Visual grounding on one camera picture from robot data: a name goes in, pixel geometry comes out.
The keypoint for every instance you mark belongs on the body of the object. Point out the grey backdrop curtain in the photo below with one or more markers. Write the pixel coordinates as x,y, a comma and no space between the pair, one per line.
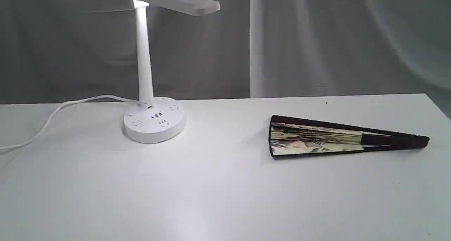
54,51

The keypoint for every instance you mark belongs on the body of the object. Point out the white desk lamp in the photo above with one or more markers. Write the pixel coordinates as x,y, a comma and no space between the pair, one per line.
154,120

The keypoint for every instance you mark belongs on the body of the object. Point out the painted folding paper fan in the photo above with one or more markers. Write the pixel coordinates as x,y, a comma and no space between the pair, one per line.
297,138

